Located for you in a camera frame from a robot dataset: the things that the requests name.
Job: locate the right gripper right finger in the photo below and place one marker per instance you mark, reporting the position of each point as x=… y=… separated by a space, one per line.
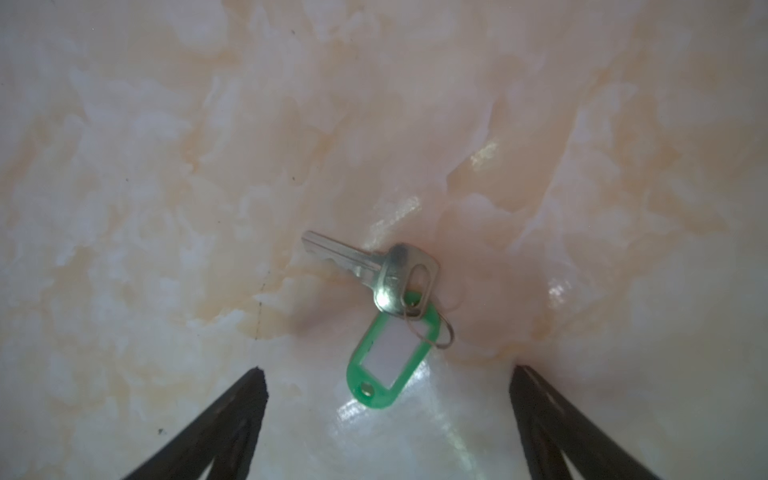
x=554 y=434

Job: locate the green tag with silver key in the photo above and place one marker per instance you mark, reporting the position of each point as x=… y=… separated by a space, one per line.
x=408 y=325

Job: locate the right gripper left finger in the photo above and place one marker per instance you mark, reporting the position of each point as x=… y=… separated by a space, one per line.
x=220 y=442

